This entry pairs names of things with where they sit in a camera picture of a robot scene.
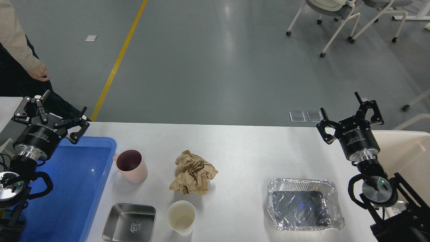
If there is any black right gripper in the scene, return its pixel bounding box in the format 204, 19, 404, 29
316, 91, 385, 162

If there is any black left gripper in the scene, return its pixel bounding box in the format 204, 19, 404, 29
13, 90, 90, 161

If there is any pink plastic mug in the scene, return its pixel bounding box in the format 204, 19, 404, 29
113, 150, 148, 184

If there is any aluminium foil container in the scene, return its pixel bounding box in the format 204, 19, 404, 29
267, 178, 345, 231

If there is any stainless steel square tray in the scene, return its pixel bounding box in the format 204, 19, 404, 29
102, 203, 156, 242

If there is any white paper cup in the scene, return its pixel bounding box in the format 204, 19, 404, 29
166, 200, 197, 236

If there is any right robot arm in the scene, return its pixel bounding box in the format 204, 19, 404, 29
316, 92, 430, 242

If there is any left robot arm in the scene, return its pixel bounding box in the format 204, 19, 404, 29
1, 91, 90, 242

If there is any person's beige sleeve forearm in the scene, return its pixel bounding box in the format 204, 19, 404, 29
0, 0, 43, 71

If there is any person's hand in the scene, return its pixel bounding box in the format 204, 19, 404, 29
27, 62, 50, 82

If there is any floor outlet plate right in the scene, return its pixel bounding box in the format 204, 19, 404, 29
306, 111, 324, 123

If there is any floor outlet plate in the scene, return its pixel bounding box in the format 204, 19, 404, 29
289, 111, 306, 123
306, 111, 324, 123

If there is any white side table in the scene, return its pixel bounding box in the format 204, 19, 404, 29
0, 96, 23, 132

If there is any blue plastic tray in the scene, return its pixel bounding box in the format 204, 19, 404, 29
19, 136, 117, 242

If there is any white chair leg with caster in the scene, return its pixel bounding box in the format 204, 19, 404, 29
401, 89, 430, 112

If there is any floor outlet plate left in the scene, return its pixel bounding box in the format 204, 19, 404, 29
289, 111, 306, 123

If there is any beige plastic bin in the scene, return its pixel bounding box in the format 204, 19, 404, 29
372, 130, 430, 205

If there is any white grey chair left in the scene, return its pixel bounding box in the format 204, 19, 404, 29
286, 0, 360, 58

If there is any white grey chair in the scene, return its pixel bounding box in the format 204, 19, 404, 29
286, 0, 360, 58
347, 0, 413, 43

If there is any white grey chair right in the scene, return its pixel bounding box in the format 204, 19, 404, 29
347, 0, 413, 43

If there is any white desk base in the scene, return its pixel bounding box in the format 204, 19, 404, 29
395, 0, 430, 22

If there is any crumpled brown paper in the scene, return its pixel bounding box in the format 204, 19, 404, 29
169, 150, 219, 196

